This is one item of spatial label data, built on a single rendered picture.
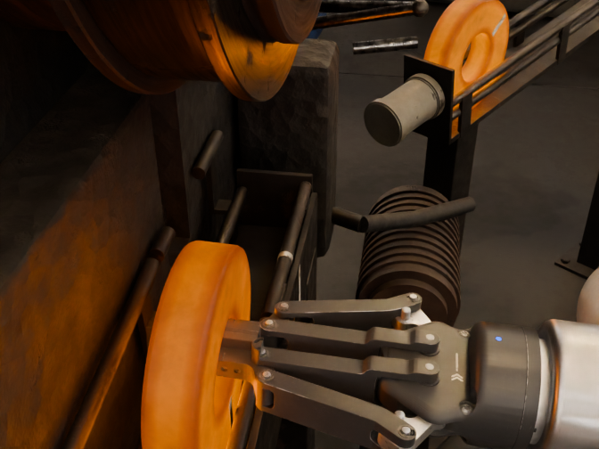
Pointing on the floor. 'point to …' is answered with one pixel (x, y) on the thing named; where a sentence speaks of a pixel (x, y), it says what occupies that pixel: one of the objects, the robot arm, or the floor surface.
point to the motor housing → (414, 258)
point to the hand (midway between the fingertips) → (203, 343)
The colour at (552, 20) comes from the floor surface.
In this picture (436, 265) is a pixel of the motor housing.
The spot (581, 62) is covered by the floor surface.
